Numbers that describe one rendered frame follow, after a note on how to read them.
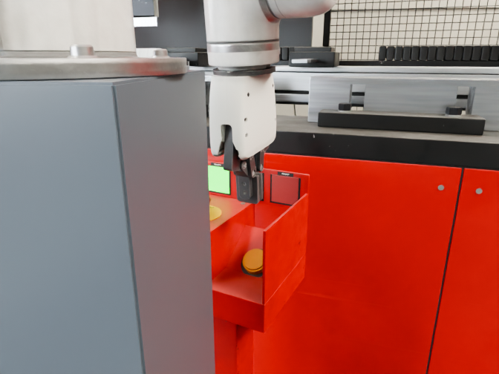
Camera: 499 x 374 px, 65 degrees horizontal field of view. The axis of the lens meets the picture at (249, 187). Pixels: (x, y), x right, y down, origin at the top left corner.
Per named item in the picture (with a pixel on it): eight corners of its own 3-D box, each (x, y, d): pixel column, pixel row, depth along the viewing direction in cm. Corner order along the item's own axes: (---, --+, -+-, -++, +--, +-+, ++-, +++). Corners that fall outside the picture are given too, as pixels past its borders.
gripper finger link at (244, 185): (237, 152, 52) (239, 198, 54) (224, 159, 49) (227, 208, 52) (258, 155, 50) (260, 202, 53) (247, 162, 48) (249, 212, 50)
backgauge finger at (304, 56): (273, 68, 91) (274, 45, 89) (297, 66, 114) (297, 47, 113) (325, 68, 87) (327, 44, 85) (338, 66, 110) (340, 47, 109)
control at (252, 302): (147, 294, 61) (137, 184, 55) (204, 251, 74) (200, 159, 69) (263, 334, 52) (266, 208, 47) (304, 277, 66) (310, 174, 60)
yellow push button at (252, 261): (242, 274, 59) (237, 267, 58) (251, 252, 61) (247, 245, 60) (264, 280, 58) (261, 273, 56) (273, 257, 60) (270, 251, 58)
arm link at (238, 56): (231, 39, 51) (232, 63, 52) (192, 44, 44) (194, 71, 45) (291, 38, 48) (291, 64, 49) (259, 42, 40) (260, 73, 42)
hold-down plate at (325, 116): (317, 126, 80) (318, 111, 79) (321, 122, 85) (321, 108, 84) (483, 135, 71) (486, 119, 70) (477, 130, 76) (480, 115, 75)
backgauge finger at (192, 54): (131, 67, 102) (129, 46, 101) (179, 64, 126) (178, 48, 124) (172, 67, 99) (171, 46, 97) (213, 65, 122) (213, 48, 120)
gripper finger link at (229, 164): (232, 100, 47) (249, 122, 51) (212, 159, 45) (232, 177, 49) (240, 100, 46) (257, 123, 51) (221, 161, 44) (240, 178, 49)
